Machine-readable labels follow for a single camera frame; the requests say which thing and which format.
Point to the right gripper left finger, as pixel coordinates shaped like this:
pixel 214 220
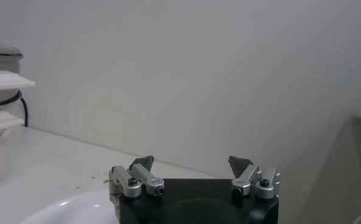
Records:
pixel 143 176

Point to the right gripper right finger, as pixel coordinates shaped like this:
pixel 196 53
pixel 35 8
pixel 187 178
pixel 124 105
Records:
pixel 248 178

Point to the white round plate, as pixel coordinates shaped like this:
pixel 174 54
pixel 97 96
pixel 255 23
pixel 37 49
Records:
pixel 76 210

